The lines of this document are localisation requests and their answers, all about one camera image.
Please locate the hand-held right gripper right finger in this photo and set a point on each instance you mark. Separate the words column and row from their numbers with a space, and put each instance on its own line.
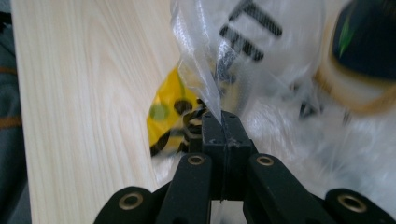
column 258, row 177

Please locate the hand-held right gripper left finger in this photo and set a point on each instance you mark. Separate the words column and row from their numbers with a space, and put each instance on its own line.
column 199, row 174

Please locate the clear printed plastic bag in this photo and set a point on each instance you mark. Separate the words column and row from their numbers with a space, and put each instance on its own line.
column 280, row 93

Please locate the orange drink bottle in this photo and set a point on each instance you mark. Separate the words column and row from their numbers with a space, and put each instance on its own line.
column 361, row 49

